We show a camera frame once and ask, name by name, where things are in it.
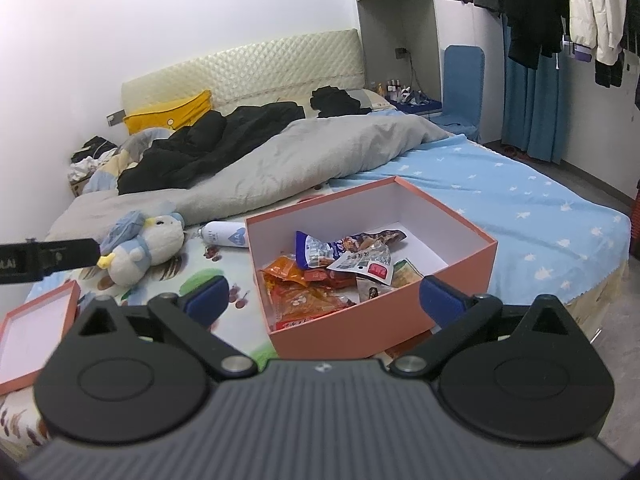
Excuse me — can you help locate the blue chair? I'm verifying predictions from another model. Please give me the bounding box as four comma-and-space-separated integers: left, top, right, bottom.
430, 46, 485, 141

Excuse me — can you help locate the white blue tube bottle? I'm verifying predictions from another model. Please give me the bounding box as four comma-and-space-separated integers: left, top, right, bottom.
198, 221, 248, 248

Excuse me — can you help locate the grey triangular snack packet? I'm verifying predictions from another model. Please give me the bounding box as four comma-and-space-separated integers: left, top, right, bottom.
356, 275, 394, 302

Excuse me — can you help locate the brown meat snack packet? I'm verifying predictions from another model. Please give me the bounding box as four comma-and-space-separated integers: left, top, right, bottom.
341, 230, 406, 252

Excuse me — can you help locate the white blue penguin plush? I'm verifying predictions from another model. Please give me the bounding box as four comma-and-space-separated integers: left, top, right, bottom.
96, 210, 186, 287

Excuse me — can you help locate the beige padded headboard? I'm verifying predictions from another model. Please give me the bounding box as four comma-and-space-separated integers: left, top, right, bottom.
122, 29, 366, 114

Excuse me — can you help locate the hanging white jacket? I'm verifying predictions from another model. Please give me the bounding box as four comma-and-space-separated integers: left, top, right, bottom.
570, 0, 627, 66

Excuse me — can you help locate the green orange snack packet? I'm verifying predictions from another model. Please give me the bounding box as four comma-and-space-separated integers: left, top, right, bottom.
392, 259, 423, 288

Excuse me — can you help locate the black clothing pile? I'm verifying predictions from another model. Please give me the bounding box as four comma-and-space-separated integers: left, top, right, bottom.
116, 86, 372, 195

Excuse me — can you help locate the blue curtain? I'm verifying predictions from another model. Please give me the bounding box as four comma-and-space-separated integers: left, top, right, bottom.
501, 16, 570, 164

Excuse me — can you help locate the grey duvet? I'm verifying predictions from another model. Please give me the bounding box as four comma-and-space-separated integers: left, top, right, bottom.
46, 113, 451, 242

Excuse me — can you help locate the pink cardboard storage box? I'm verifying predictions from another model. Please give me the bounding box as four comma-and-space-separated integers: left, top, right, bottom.
246, 177, 498, 359

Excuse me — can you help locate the pink box lid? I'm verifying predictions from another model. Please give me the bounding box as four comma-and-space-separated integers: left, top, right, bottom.
0, 281, 80, 396

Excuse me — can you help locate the blue star bedsheet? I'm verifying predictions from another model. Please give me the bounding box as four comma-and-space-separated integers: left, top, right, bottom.
24, 107, 633, 306

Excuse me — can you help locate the dark red snack packet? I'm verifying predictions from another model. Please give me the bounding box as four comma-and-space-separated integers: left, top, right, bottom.
303, 268, 357, 290

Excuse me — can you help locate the blue white snack packet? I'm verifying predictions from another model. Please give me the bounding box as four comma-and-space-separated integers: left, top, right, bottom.
295, 231, 359, 270

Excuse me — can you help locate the red orange shredded snack bag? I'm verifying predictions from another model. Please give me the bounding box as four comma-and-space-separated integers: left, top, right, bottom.
265, 275, 355, 330

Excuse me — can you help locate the shrimp flavor snack packet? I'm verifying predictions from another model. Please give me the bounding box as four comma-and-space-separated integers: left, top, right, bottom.
328, 243, 393, 286

